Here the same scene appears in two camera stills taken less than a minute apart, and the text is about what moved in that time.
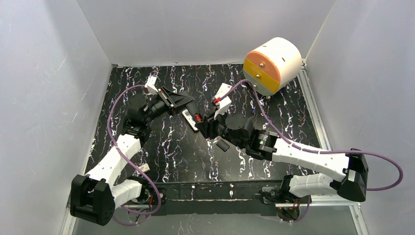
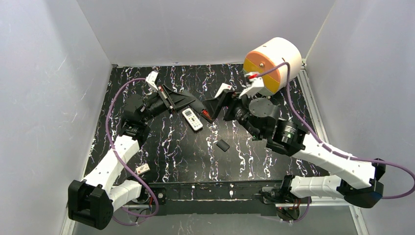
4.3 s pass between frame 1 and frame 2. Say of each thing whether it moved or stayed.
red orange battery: moved
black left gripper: stayed
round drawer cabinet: stayed
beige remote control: stayed
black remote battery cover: stayed
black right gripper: moved
